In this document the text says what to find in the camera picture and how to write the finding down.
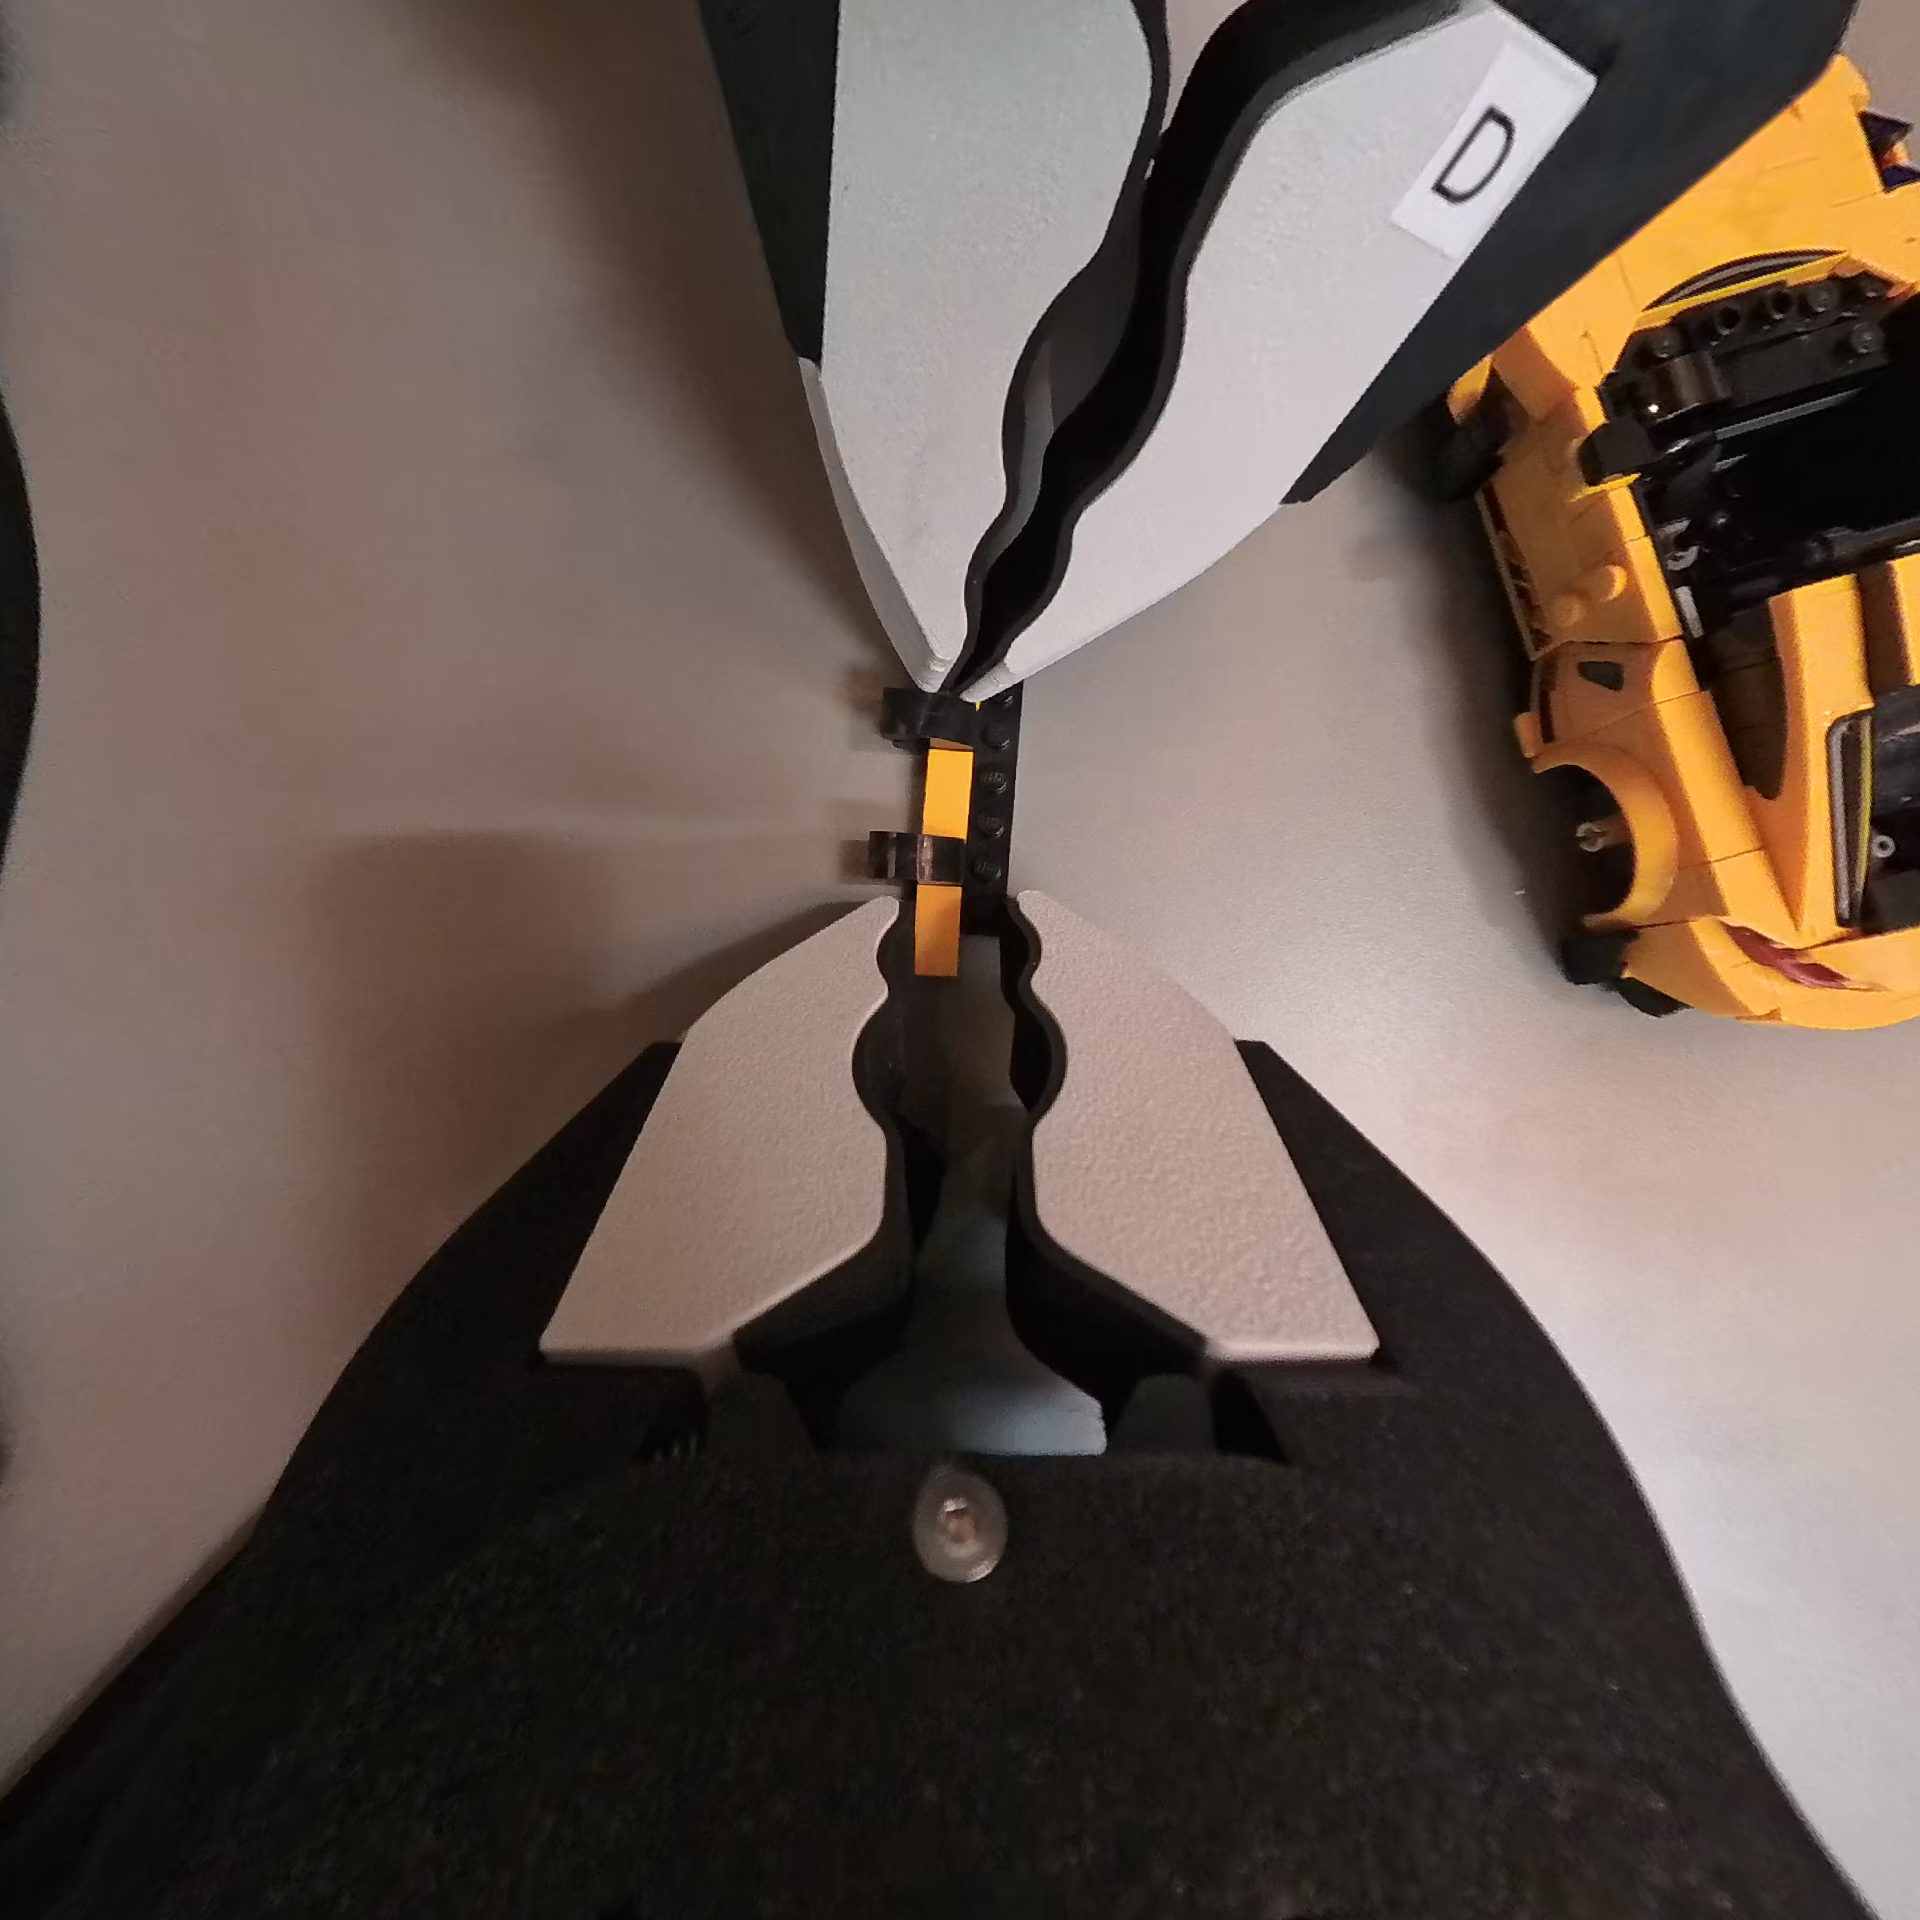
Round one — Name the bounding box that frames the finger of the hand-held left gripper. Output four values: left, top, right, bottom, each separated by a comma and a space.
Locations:
801, 0, 1174, 692
960, 0, 1593, 706

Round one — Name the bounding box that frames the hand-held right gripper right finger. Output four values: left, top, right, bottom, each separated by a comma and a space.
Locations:
1008, 891, 1383, 1370

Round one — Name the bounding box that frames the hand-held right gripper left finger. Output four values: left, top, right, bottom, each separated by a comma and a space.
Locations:
539, 893, 918, 1370

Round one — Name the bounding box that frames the black yellow lego plate assembly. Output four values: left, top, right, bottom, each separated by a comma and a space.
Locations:
869, 682, 1038, 977

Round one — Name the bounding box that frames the yellow lego car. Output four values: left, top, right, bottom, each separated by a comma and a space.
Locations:
1423, 58, 1920, 1037

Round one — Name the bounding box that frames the person's dark clothed torso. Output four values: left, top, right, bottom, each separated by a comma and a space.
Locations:
0, 397, 41, 870

